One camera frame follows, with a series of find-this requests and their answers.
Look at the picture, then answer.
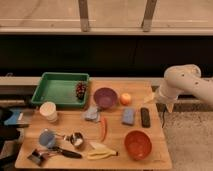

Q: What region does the grey-blue crumpled cloth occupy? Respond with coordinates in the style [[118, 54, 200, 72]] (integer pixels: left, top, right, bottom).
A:
[[83, 106, 100, 122]]

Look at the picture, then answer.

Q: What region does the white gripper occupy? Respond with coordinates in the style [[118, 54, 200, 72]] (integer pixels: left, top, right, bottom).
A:
[[143, 83, 179, 113]]

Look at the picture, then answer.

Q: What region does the yellow banana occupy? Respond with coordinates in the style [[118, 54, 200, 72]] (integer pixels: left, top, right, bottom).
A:
[[87, 148, 118, 160]]

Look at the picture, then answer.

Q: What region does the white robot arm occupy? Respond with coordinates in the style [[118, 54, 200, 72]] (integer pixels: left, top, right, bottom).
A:
[[143, 64, 213, 113]]

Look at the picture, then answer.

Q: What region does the red-orange bowl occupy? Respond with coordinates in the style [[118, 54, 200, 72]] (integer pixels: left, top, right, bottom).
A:
[[124, 130, 152, 160]]

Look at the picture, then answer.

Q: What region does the blue and black device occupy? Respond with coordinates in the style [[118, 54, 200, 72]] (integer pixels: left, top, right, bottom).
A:
[[4, 108, 34, 125]]

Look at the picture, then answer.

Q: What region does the blue sponge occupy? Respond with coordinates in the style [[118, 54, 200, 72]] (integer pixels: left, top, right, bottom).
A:
[[122, 108, 135, 125]]

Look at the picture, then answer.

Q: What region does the blue measuring cup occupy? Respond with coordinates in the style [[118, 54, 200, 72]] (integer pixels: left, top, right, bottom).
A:
[[39, 129, 56, 148]]

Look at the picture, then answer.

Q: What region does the black rectangular remote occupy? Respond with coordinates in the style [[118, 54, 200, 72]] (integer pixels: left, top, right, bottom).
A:
[[140, 108, 151, 128]]

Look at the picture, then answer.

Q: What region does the white paper cup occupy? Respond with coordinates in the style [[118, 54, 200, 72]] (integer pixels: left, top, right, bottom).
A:
[[39, 102, 58, 122]]

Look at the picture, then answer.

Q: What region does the green plastic tray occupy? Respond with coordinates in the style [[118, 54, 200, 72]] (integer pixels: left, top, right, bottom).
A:
[[31, 72, 89, 108]]

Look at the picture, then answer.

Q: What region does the dark red grape bunch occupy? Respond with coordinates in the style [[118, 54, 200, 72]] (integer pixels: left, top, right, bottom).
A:
[[76, 82, 87, 100]]

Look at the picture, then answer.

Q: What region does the purple bowl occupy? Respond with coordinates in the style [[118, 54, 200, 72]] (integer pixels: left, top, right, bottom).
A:
[[94, 87, 118, 109]]

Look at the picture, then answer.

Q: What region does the orange apple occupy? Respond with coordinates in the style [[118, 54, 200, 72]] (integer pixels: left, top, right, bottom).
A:
[[120, 93, 132, 105]]

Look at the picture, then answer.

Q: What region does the metal cup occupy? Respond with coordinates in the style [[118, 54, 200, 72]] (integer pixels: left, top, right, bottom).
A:
[[70, 132, 84, 148]]

